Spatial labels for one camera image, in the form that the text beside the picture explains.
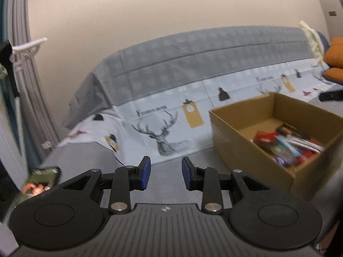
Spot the deer print sofa cover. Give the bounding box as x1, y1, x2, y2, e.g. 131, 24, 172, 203
56, 25, 343, 166

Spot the white clothes hanger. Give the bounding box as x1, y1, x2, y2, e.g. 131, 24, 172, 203
12, 38, 48, 67

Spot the clear plastic candy bag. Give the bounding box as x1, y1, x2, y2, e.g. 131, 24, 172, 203
268, 143, 298, 161

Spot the brown cardboard box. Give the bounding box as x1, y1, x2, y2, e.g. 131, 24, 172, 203
209, 92, 343, 193

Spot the cream cloth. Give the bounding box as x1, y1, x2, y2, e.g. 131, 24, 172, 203
299, 20, 326, 67

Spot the black remote control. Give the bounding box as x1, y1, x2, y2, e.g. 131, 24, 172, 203
319, 91, 343, 102

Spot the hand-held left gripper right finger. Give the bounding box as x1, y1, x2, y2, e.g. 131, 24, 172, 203
182, 156, 276, 215

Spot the red orange snack packet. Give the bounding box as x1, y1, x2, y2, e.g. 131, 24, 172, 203
296, 150, 319, 164

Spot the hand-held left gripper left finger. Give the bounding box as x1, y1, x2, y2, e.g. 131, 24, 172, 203
62, 156, 152, 215

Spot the purple snack packet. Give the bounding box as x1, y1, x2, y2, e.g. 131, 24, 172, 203
273, 155, 298, 168

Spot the dark brown chocolate packet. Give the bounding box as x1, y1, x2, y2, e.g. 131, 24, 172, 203
276, 124, 311, 141

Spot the black smartphone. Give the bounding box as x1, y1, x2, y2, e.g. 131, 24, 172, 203
20, 166, 61, 196

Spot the black strap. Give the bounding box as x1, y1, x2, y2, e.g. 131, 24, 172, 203
0, 41, 20, 98

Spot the grey curtain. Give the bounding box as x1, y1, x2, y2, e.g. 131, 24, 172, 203
5, 0, 61, 150

